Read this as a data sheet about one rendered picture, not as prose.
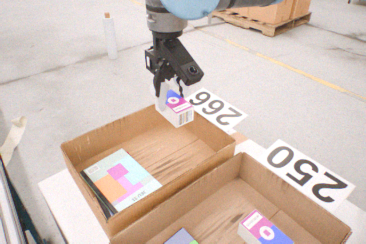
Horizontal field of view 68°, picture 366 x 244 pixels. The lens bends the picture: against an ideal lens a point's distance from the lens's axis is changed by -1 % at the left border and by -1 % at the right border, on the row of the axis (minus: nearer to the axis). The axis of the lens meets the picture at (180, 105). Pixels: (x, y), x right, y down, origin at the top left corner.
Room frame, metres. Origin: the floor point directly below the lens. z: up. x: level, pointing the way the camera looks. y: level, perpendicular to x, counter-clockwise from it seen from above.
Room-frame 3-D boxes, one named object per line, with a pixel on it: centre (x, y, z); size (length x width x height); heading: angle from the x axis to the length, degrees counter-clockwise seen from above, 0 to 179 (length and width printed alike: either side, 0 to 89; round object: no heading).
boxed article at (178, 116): (0.59, 0.02, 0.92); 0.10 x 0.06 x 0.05; 36
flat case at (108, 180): (0.47, 0.16, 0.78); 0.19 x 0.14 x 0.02; 43
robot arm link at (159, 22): (0.60, 0.03, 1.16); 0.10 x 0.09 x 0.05; 126
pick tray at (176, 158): (0.54, 0.08, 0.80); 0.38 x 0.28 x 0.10; 128
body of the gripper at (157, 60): (0.61, 0.03, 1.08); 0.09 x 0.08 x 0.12; 36
